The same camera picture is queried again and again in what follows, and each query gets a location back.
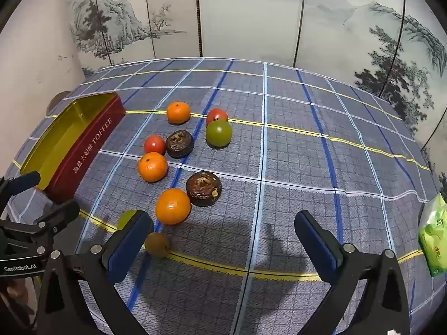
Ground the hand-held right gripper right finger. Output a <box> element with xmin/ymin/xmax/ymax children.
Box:
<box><xmin>294</xmin><ymin>210</ymin><xmax>411</xmax><ymax>335</ymax></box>

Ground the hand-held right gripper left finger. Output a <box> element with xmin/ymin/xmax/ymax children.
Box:
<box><xmin>35</xmin><ymin>210</ymin><xmax>156</xmax><ymax>335</ymax></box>

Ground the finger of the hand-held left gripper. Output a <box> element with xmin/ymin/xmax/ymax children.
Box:
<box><xmin>0</xmin><ymin>171</ymin><xmax>42</xmax><ymax>210</ymax></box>
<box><xmin>0</xmin><ymin>200</ymin><xmax>81</xmax><ymax>257</ymax></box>

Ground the yellow-green round citrus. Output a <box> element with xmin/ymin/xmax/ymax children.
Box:
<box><xmin>117</xmin><ymin>209</ymin><xmax>140</xmax><ymax>231</ymax></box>

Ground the small brown longan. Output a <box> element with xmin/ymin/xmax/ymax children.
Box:
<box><xmin>144</xmin><ymin>232</ymin><xmax>170</xmax><ymax>259</ymax></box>

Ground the orange mandarin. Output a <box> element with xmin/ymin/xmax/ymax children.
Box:
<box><xmin>166</xmin><ymin>101</ymin><xmax>191</xmax><ymax>125</ymax></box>
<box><xmin>155</xmin><ymin>188</ymin><xmax>192</xmax><ymax>226</ymax></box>
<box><xmin>138</xmin><ymin>152</ymin><xmax>168</xmax><ymax>183</ymax></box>

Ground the red and gold tin box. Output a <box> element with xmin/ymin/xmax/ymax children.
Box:
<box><xmin>20</xmin><ymin>92</ymin><xmax>125</xmax><ymax>204</ymax></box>

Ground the dark brown mangosteen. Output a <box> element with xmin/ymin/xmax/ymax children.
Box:
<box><xmin>165</xmin><ymin>130</ymin><xmax>194</xmax><ymax>159</ymax></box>
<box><xmin>186</xmin><ymin>171</ymin><xmax>222</xmax><ymax>206</ymax></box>

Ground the red tomato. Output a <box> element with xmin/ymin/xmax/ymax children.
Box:
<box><xmin>144</xmin><ymin>135</ymin><xmax>166</xmax><ymax>155</ymax></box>
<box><xmin>206</xmin><ymin>108</ymin><xmax>229</xmax><ymax>125</ymax></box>

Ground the green tomato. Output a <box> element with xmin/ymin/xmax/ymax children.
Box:
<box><xmin>205</xmin><ymin>120</ymin><xmax>233</xmax><ymax>148</ymax></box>

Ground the blue checked tablecloth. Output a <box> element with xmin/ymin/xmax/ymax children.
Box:
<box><xmin>7</xmin><ymin>57</ymin><xmax>441</xmax><ymax>335</ymax></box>

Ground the green plastic packet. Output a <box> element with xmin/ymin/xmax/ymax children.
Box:
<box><xmin>418</xmin><ymin>193</ymin><xmax>447</xmax><ymax>278</ymax></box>

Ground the painted folding screen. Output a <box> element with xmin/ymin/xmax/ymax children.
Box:
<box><xmin>65</xmin><ymin>0</ymin><xmax>447</xmax><ymax>175</ymax></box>

